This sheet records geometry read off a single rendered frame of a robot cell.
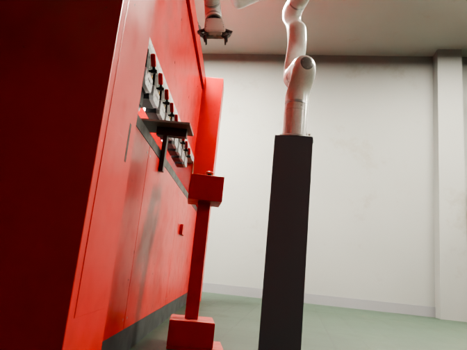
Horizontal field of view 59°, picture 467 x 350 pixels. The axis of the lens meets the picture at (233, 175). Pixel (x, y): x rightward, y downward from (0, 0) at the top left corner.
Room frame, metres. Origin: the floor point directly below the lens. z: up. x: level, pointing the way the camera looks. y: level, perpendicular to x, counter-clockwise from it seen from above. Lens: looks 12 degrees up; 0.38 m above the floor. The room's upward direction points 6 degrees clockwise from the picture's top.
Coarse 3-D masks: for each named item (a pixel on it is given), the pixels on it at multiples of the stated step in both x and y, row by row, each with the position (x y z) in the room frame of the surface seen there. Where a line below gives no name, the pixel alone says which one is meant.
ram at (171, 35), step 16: (160, 0) 1.88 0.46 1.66; (176, 0) 2.24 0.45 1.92; (160, 16) 1.92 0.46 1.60; (176, 16) 2.30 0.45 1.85; (160, 32) 1.97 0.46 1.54; (176, 32) 2.36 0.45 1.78; (160, 48) 2.02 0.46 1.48; (176, 48) 2.43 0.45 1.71; (192, 48) 3.09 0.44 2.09; (160, 64) 2.07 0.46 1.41; (176, 64) 2.50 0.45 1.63; (192, 64) 3.20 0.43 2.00; (176, 80) 2.57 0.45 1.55; (192, 80) 3.31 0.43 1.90; (176, 96) 2.65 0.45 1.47; (192, 96) 3.43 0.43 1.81; (192, 112) 3.56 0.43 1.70; (192, 128) 3.69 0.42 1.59; (192, 144) 3.82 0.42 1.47; (192, 160) 3.97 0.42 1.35
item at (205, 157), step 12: (216, 84) 4.05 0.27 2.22; (204, 96) 4.05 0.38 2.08; (216, 96) 4.05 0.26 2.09; (204, 108) 4.05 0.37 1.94; (216, 108) 4.05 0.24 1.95; (204, 120) 4.05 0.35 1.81; (216, 120) 4.05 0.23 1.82; (204, 132) 4.05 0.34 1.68; (216, 132) 4.05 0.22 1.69; (204, 144) 4.05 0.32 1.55; (216, 144) 4.06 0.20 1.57; (168, 156) 4.06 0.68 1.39; (204, 156) 4.05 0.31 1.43; (216, 156) 4.25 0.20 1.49; (180, 168) 4.05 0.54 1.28; (204, 168) 4.05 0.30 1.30; (180, 180) 4.05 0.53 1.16; (204, 264) 4.22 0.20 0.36
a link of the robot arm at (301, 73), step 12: (300, 60) 1.81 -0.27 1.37; (312, 60) 1.82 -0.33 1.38; (288, 72) 1.91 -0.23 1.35; (300, 72) 1.83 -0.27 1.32; (312, 72) 1.83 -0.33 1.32; (288, 84) 1.88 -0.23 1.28; (300, 84) 1.86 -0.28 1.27; (312, 84) 1.88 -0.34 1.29; (288, 96) 1.90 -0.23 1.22; (300, 96) 1.88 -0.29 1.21
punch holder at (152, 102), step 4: (156, 76) 2.03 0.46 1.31; (156, 80) 2.04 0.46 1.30; (152, 84) 2.00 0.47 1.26; (156, 84) 2.05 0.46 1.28; (152, 88) 2.00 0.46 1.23; (152, 92) 2.00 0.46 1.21; (156, 92) 2.07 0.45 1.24; (144, 96) 2.01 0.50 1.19; (148, 96) 2.00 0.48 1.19; (152, 96) 2.00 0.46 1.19; (156, 96) 2.08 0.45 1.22; (144, 100) 2.03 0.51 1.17; (148, 100) 2.03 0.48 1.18; (152, 100) 2.02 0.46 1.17; (156, 100) 2.09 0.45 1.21; (144, 104) 2.09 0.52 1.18; (148, 104) 2.09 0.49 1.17; (152, 104) 2.08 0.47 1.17; (156, 104) 2.10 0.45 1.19; (152, 108) 2.14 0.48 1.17
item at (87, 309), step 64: (0, 0) 0.80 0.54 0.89; (64, 0) 0.80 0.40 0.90; (128, 0) 0.83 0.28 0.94; (0, 64) 0.80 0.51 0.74; (64, 64) 0.80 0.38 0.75; (128, 64) 0.89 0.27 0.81; (0, 128) 0.80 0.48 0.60; (64, 128) 0.80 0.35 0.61; (128, 128) 0.97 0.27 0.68; (0, 192) 0.80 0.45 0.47; (64, 192) 0.80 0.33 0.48; (0, 256) 0.80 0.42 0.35; (64, 256) 0.80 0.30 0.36; (0, 320) 0.80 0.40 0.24; (64, 320) 0.80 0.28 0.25
